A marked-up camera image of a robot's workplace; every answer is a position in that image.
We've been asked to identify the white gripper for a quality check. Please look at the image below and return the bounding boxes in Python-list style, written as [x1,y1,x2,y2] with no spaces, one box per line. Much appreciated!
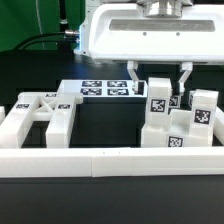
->
[88,2,224,96]

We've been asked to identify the white chair seat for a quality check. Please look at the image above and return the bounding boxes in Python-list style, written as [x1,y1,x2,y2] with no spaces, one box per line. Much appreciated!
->
[141,109,213,148]

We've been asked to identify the white base tag plate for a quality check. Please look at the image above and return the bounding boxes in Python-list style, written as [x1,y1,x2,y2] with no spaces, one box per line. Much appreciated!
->
[57,80,147,98]

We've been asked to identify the white right fence bar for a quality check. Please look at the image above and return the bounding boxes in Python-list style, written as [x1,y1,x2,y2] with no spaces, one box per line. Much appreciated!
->
[214,107,224,146]

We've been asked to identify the white fence bar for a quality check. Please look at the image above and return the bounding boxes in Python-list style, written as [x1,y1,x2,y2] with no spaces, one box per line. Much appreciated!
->
[0,147,224,178]
[214,107,224,146]

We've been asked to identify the black pole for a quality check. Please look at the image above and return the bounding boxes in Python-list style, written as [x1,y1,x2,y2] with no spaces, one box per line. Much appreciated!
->
[58,0,68,32]

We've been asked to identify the white front fence bar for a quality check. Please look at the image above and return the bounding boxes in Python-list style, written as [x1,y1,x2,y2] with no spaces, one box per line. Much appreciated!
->
[0,147,224,178]

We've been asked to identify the white left fence piece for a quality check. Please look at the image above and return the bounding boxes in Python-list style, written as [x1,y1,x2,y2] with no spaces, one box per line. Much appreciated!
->
[0,106,5,124]

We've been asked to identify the black cable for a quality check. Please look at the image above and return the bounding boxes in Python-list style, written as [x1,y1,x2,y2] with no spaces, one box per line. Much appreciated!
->
[13,29,81,51]

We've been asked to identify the white chair back frame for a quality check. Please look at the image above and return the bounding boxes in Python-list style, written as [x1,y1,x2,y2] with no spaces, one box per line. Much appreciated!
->
[0,92,83,149]

